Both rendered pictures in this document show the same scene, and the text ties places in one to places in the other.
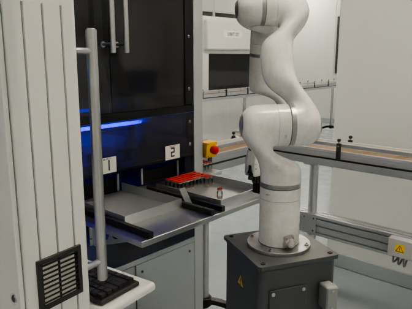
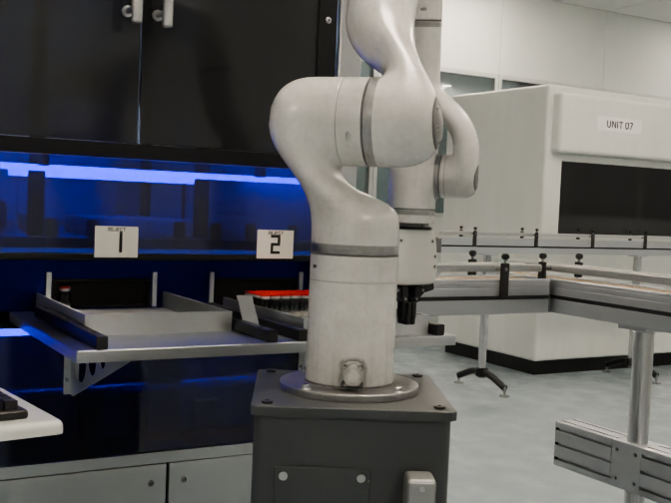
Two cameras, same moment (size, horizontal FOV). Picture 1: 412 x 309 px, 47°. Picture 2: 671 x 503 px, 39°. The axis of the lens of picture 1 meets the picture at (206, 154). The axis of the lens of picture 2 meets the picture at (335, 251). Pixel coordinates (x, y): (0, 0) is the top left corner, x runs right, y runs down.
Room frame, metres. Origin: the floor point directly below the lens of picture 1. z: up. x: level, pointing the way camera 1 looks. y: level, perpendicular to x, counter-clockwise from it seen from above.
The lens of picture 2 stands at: (0.12, -0.59, 1.12)
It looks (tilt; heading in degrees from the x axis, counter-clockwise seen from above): 3 degrees down; 18
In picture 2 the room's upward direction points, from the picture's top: 2 degrees clockwise
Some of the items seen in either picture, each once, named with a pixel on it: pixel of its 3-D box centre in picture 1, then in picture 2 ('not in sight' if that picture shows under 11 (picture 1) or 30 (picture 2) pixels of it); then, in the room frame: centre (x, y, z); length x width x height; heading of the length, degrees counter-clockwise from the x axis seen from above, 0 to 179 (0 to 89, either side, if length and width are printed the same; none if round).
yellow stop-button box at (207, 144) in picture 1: (206, 148); not in sight; (2.19, 0.00, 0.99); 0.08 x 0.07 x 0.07; 48
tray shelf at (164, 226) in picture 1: (170, 202); (229, 327); (1.75, 0.14, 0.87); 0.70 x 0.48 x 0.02; 138
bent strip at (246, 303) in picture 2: (195, 199); (260, 315); (1.66, 0.04, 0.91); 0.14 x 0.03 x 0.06; 49
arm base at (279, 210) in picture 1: (279, 215); (351, 321); (1.36, -0.22, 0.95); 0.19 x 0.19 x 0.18
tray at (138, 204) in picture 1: (123, 202); (129, 310); (1.67, 0.30, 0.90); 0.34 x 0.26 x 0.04; 48
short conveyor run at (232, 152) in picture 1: (222, 151); (432, 281); (2.50, -0.09, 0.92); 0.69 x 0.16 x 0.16; 138
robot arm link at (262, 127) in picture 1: (270, 145); (335, 165); (1.36, -0.19, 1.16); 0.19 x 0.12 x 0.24; 93
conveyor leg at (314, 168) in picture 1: (311, 227); (635, 477); (2.59, -0.61, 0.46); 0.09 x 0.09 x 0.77; 48
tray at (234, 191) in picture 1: (209, 189); (321, 314); (1.84, -0.01, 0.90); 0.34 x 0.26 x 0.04; 48
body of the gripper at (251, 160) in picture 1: (257, 160); (409, 252); (1.77, -0.20, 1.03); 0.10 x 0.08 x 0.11; 138
